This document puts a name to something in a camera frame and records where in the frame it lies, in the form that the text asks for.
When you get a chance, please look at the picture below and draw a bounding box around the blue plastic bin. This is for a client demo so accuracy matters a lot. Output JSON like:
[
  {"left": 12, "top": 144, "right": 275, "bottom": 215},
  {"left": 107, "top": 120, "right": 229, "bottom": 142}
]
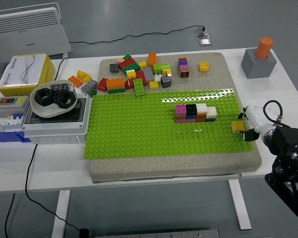
[{"left": 0, "top": 100, "right": 32, "bottom": 144}]

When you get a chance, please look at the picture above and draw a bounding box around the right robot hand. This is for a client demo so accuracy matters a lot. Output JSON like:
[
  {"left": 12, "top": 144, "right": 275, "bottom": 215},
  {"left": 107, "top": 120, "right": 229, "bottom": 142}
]
[{"left": 237, "top": 105, "right": 276, "bottom": 143}]

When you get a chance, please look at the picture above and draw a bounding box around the black heater power cable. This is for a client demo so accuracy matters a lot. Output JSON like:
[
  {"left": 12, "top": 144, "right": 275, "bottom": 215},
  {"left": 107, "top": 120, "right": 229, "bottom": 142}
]
[{"left": 69, "top": 25, "right": 206, "bottom": 46}]

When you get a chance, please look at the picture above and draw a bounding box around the black hanging cable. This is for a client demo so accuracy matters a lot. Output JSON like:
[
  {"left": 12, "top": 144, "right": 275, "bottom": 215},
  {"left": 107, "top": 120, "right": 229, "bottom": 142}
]
[{"left": 4, "top": 193, "right": 16, "bottom": 238}]

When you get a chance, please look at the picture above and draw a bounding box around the white table leg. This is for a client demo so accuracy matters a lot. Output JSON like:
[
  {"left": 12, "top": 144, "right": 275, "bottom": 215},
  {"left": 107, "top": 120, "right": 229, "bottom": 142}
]
[
  {"left": 51, "top": 190, "right": 72, "bottom": 238},
  {"left": 227, "top": 179, "right": 252, "bottom": 231}
]

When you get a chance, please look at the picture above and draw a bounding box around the yellow white tissue box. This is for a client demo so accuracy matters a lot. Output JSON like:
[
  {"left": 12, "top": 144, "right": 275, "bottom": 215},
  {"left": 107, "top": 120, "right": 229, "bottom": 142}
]
[{"left": 0, "top": 53, "right": 56, "bottom": 97}]

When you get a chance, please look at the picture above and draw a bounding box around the light grey toy brick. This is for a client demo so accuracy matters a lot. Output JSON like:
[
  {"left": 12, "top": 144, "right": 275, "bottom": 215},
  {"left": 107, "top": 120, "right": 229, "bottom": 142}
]
[
  {"left": 142, "top": 67, "right": 155, "bottom": 82},
  {"left": 80, "top": 79, "right": 98, "bottom": 94}
]

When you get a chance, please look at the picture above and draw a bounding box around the white blue circuit breaker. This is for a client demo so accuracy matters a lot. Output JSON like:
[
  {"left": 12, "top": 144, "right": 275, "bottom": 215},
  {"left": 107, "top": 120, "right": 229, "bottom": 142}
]
[{"left": 0, "top": 113, "right": 26, "bottom": 131}]

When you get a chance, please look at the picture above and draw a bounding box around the black toy brick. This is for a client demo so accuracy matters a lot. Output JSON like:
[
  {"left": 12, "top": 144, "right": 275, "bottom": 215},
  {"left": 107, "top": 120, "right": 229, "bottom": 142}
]
[{"left": 185, "top": 104, "right": 198, "bottom": 117}]

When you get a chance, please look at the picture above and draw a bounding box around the red sloped toy brick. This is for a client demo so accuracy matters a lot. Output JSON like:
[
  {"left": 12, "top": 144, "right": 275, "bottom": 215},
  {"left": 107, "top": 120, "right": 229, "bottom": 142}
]
[{"left": 97, "top": 77, "right": 109, "bottom": 93}]

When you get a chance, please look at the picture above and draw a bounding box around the black cable with plug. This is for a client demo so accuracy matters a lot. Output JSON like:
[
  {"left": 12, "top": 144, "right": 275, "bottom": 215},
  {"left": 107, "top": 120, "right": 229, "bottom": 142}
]
[{"left": 24, "top": 57, "right": 91, "bottom": 238}]

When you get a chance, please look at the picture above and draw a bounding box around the small black circuit part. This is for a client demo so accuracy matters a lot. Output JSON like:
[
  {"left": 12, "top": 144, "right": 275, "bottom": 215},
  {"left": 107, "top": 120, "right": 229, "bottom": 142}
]
[{"left": 50, "top": 82, "right": 69, "bottom": 91}]

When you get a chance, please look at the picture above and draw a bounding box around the grey-brown foam mat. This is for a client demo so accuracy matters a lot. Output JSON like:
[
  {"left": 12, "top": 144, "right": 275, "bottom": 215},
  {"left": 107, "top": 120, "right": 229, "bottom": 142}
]
[{"left": 88, "top": 52, "right": 263, "bottom": 184}]

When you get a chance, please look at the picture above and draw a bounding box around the large orange toy brick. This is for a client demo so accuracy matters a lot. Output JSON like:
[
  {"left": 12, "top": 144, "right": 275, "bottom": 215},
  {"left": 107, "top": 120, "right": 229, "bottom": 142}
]
[{"left": 106, "top": 78, "right": 126, "bottom": 91}]

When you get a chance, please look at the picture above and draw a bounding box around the open metal floor socket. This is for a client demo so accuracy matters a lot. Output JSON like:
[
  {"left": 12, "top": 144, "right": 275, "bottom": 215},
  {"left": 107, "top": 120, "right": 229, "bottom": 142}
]
[{"left": 194, "top": 26, "right": 210, "bottom": 38}]

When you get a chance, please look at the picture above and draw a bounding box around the grey push-button switch box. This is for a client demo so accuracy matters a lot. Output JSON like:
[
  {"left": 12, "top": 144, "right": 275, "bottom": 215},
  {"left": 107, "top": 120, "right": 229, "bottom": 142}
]
[{"left": 0, "top": 96, "right": 32, "bottom": 118}]

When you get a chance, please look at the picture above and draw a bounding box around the white panel heater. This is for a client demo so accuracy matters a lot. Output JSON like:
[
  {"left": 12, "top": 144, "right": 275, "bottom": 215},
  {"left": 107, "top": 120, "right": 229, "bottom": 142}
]
[{"left": 0, "top": 2, "right": 72, "bottom": 64}]

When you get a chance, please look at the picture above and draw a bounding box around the orange long toy brick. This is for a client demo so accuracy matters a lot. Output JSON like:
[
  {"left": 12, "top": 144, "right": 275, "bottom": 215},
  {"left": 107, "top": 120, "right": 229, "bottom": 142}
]
[{"left": 148, "top": 53, "right": 158, "bottom": 68}]

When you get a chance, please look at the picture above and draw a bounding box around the white bowl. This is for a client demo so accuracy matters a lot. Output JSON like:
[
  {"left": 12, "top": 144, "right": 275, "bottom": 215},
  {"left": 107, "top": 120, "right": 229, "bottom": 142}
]
[{"left": 29, "top": 79, "right": 78, "bottom": 119}]

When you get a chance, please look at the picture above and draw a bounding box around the grey electrical enclosure box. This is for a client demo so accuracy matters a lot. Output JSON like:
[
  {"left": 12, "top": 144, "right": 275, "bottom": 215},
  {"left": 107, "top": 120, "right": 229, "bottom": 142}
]
[{"left": 22, "top": 92, "right": 93, "bottom": 145}]

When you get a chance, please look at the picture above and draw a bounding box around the orange cylinder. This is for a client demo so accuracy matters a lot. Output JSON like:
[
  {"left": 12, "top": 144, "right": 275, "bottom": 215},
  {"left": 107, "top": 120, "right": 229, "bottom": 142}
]
[{"left": 254, "top": 37, "right": 275, "bottom": 60}]

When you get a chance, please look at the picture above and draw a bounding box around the yellow stepped toy brick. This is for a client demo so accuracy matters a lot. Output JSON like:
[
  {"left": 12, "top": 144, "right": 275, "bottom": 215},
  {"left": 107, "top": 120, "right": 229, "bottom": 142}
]
[{"left": 76, "top": 70, "right": 93, "bottom": 83}]

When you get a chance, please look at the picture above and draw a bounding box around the grey metal plate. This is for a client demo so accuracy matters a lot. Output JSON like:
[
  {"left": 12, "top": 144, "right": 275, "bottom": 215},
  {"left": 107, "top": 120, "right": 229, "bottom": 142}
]
[{"left": 94, "top": 229, "right": 221, "bottom": 238}]

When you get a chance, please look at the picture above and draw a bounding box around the dark grey sloped brick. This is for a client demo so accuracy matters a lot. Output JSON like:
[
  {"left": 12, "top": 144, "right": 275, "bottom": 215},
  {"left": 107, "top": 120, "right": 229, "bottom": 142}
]
[{"left": 160, "top": 76, "right": 173, "bottom": 89}]

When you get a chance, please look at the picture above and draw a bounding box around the grey cube block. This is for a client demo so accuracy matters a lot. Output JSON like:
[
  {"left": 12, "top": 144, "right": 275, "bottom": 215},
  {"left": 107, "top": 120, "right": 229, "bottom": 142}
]
[{"left": 240, "top": 48, "right": 278, "bottom": 80}]

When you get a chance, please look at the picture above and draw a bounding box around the magenta toy brick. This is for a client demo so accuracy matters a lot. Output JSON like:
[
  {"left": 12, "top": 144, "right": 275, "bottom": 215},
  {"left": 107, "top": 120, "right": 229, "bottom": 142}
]
[{"left": 175, "top": 104, "right": 187, "bottom": 117}]

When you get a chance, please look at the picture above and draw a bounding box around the red long toy brick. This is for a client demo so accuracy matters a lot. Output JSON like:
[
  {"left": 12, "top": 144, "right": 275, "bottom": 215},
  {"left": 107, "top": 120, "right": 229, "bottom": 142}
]
[
  {"left": 117, "top": 58, "right": 136, "bottom": 70},
  {"left": 135, "top": 70, "right": 148, "bottom": 86}
]

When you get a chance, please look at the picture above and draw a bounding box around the green toy baseplate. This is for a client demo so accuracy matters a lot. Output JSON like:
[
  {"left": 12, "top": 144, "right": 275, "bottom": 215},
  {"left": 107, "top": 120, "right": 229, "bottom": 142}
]
[{"left": 83, "top": 88, "right": 254, "bottom": 160}]

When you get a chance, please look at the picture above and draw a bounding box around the lime green toy brick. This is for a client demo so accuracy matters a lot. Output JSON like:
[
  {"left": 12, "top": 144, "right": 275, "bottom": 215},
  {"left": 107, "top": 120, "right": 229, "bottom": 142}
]
[{"left": 152, "top": 63, "right": 172, "bottom": 75}]

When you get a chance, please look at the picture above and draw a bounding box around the orange flat toy brick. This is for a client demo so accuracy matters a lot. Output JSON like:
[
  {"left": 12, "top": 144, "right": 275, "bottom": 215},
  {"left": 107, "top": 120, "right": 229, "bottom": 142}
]
[{"left": 67, "top": 75, "right": 84, "bottom": 88}]

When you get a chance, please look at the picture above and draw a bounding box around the large black nut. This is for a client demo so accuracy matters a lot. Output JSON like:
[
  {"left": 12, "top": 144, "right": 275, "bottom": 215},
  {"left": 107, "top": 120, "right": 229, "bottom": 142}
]
[
  {"left": 34, "top": 88, "right": 55, "bottom": 108},
  {"left": 52, "top": 90, "right": 75, "bottom": 109}
]

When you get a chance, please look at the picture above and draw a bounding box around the lime green long brick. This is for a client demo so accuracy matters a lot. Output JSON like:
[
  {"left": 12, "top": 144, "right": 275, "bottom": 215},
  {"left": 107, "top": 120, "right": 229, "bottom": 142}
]
[{"left": 133, "top": 78, "right": 146, "bottom": 96}]

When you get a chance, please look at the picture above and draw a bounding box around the dark green long brick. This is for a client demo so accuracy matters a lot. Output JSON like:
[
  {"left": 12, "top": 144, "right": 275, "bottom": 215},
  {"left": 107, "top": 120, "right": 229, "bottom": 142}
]
[{"left": 122, "top": 63, "right": 141, "bottom": 75}]

